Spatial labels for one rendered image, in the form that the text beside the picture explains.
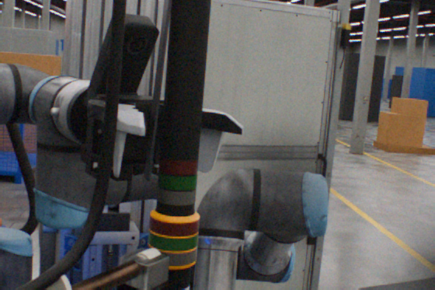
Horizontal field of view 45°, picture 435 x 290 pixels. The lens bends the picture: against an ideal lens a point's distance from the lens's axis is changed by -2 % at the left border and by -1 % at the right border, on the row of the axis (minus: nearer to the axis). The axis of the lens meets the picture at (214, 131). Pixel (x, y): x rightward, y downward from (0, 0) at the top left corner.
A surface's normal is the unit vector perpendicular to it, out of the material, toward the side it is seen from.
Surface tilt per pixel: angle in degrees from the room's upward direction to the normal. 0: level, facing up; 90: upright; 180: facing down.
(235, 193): 63
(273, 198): 70
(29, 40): 90
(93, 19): 90
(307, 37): 90
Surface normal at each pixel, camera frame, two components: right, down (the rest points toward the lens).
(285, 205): 0.00, -0.04
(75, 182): 0.65, 0.15
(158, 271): 0.86, 0.14
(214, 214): -0.29, -0.27
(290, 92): 0.41, 0.15
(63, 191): 0.21, 0.14
